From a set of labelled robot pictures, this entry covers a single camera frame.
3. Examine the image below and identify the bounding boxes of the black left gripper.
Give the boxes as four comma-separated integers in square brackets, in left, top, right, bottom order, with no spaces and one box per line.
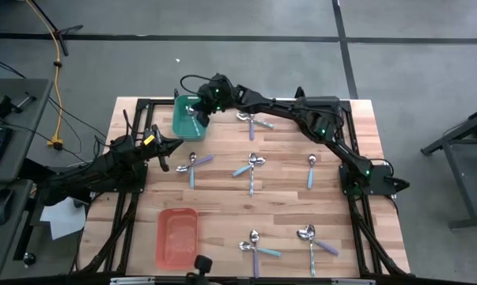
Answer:
[141,131,184,173]

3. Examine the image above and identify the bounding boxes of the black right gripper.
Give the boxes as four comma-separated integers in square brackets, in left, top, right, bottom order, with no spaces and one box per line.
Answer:
[196,73,237,129]

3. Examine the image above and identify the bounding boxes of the steel spoon teal handle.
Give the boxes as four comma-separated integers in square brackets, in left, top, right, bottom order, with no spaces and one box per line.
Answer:
[185,104,203,138]
[238,241,283,258]

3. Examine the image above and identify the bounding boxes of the teal plastic bin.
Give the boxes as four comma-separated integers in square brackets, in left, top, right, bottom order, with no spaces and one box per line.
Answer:
[171,93,208,142]

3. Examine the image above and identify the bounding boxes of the steel spoon light blue handle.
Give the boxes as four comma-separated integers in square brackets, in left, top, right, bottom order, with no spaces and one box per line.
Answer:
[232,156,267,178]
[188,151,197,190]
[236,112,275,131]
[306,154,317,190]

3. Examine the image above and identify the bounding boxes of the steel spoon slim aqua handle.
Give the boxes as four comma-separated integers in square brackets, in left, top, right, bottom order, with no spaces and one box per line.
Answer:
[307,223,316,277]
[248,152,258,198]

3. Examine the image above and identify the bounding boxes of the orange plastic bin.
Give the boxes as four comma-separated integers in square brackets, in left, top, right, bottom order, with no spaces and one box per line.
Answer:
[154,207,201,271]

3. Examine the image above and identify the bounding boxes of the black floor tape strip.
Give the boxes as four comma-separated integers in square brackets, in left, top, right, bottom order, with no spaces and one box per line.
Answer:
[0,31,477,44]
[331,0,360,100]

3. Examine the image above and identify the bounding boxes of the white paper sheet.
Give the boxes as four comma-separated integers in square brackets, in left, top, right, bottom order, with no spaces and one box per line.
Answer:
[39,196,87,241]

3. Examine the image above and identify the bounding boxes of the black support beam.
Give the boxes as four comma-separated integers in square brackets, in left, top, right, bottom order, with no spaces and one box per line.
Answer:
[18,157,55,187]

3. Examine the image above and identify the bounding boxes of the grey desk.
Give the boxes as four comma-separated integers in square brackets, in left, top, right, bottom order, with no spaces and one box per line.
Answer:
[0,77,54,184]
[0,179,36,281]

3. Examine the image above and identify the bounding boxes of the black tripod stand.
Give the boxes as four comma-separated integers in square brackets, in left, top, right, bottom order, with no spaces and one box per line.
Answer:
[28,0,85,57]

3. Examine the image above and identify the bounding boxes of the black desk clamp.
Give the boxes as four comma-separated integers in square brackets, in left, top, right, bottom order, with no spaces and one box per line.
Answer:
[0,91,38,120]

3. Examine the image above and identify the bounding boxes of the black computer mouse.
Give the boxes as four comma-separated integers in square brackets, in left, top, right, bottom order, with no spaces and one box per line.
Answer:
[0,188,16,227]

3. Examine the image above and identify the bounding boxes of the dark metal workbench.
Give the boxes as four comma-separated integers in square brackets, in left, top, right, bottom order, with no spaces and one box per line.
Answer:
[419,101,477,231]

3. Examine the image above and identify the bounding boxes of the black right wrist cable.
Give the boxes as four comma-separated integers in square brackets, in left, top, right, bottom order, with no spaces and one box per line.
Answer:
[179,73,215,97]

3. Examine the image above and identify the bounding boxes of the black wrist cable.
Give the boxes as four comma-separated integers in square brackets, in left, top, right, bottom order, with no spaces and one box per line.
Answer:
[179,73,215,97]
[121,108,135,139]

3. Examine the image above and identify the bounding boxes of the black table frame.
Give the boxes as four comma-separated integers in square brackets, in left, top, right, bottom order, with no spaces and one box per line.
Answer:
[68,85,412,278]

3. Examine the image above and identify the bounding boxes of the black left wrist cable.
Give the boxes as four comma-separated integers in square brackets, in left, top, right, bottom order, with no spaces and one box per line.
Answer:
[121,108,135,139]

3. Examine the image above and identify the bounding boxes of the black teleoperation handle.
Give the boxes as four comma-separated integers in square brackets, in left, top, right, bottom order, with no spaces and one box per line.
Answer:
[185,255,214,280]

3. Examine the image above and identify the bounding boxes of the yellow extension cable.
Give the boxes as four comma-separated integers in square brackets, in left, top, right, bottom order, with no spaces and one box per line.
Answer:
[23,0,65,152]

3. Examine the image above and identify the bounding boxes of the silver metal bracket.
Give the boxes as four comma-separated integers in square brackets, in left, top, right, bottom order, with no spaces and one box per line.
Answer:
[109,276,157,285]
[330,278,377,285]

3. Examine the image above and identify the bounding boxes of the black power cable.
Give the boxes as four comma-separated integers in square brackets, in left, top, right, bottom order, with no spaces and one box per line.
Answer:
[374,157,411,196]

